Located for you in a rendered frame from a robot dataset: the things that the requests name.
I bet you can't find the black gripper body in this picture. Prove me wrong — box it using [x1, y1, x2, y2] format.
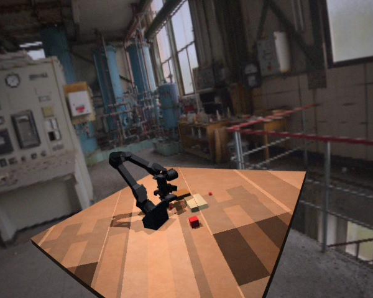
[154, 184, 178, 202]

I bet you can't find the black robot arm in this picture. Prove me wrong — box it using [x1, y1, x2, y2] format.
[109, 151, 178, 215]

